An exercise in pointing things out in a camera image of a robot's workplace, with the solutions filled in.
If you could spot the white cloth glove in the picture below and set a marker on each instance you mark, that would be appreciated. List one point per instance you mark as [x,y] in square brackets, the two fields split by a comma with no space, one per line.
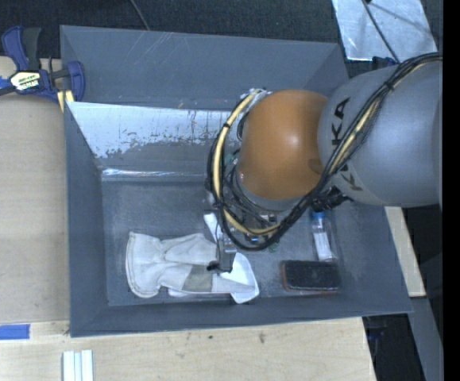
[154,260]

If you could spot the grey metal bin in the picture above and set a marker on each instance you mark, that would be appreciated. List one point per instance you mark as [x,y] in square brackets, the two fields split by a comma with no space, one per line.
[154,205]

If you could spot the clear plastic bottle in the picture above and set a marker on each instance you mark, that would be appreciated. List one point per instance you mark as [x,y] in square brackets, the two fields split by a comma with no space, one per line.
[322,238]

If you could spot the pale wood flat board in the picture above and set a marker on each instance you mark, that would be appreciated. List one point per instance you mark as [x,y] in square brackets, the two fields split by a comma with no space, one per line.
[27,212]

